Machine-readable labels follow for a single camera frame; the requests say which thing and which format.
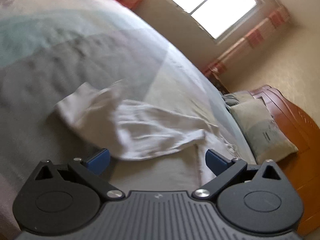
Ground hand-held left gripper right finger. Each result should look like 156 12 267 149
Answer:
192 149 288 202

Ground patchwork bed sheet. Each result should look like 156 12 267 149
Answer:
0 0 257 235

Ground wooden nightstand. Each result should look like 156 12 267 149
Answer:
212 67 231 94

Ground white printed t-shirt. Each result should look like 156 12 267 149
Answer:
54 80 256 194

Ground pale green pillow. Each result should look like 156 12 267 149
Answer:
229 99 299 165

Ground wooden headboard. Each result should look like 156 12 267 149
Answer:
250 85 320 236

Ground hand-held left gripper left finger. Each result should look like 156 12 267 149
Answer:
32 149 125 201

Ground window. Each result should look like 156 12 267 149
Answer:
155 0 264 46

